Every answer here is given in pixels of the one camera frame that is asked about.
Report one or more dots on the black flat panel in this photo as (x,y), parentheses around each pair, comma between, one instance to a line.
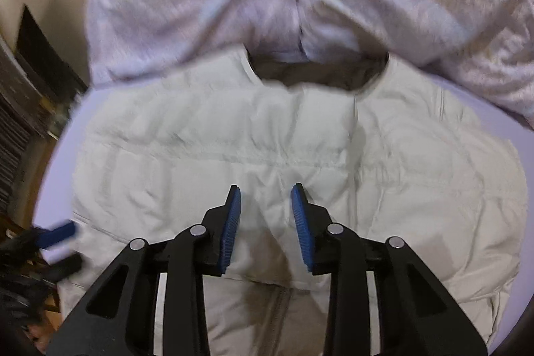
(46,51)

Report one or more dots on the white puffer jacket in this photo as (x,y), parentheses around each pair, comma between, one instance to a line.
(267,139)

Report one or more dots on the dark shelf unit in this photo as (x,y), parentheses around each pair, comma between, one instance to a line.
(21,130)

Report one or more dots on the pink floral quilt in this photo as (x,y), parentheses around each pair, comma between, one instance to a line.
(187,5)

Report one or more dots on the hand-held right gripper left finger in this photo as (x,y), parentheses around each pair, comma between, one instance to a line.
(232,226)

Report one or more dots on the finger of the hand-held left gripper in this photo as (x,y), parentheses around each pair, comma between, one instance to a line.
(66,266)
(56,235)

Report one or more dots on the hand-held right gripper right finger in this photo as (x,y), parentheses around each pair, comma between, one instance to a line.
(301,226)

